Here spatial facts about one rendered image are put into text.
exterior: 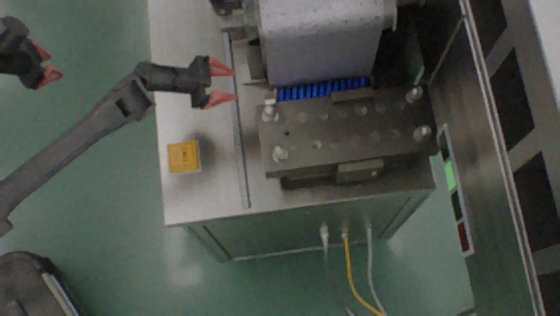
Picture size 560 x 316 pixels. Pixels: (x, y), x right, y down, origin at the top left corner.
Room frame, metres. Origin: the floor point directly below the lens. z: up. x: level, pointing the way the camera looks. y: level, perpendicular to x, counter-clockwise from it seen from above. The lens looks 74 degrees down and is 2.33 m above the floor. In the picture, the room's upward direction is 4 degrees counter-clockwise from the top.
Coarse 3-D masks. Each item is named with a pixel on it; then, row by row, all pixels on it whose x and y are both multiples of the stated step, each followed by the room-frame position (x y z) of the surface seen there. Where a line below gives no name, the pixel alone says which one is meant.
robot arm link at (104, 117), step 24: (120, 96) 0.48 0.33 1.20; (96, 120) 0.43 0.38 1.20; (120, 120) 0.44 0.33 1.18; (48, 144) 0.39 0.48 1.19; (72, 144) 0.39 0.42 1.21; (24, 168) 0.34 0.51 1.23; (48, 168) 0.34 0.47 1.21; (0, 192) 0.29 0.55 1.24; (24, 192) 0.29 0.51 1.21; (0, 216) 0.25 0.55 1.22
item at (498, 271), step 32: (448, 0) 0.55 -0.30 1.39; (416, 32) 0.61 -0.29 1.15; (448, 32) 0.50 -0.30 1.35; (448, 64) 0.46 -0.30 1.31; (448, 96) 0.41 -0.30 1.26; (480, 96) 0.35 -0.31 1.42; (480, 128) 0.31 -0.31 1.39; (480, 160) 0.26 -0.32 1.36; (480, 192) 0.22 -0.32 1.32; (480, 224) 0.17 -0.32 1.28; (512, 224) 0.14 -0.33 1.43; (480, 256) 0.12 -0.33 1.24; (512, 256) 0.10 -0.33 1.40; (480, 288) 0.06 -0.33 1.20; (512, 288) 0.05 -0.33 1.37
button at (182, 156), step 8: (168, 144) 0.47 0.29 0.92; (176, 144) 0.47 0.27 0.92; (184, 144) 0.47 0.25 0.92; (192, 144) 0.46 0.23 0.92; (168, 152) 0.45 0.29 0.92; (176, 152) 0.45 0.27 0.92; (184, 152) 0.44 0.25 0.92; (192, 152) 0.44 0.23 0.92; (168, 160) 0.43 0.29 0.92; (176, 160) 0.43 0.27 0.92; (184, 160) 0.42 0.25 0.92; (192, 160) 0.42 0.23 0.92; (176, 168) 0.41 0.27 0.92; (184, 168) 0.41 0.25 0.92; (192, 168) 0.41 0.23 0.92
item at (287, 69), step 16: (336, 48) 0.56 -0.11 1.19; (352, 48) 0.57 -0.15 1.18; (368, 48) 0.57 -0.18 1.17; (272, 64) 0.55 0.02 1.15; (288, 64) 0.56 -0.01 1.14; (304, 64) 0.56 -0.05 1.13; (320, 64) 0.56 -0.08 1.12; (336, 64) 0.56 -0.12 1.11; (352, 64) 0.57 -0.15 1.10; (368, 64) 0.57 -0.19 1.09; (272, 80) 0.55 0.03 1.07; (288, 80) 0.56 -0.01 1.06; (304, 80) 0.56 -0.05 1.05; (320, 80) 0.56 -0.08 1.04; (336, 80) 0.56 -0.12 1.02; (352, 80) 0.57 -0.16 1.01
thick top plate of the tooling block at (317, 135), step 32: (384, 96) 0.51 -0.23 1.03; (288, 128) 0.45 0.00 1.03; (320, 128) 0.45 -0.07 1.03; (352, 128) 0.44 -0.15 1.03; (384, 128) 0.44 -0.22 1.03; (416, 128) 0.43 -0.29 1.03; (288, 160) 0.38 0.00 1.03; (320, 160) 0.37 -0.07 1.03; (352, 160) 0.37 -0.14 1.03; (384, 160) 0.37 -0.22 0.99
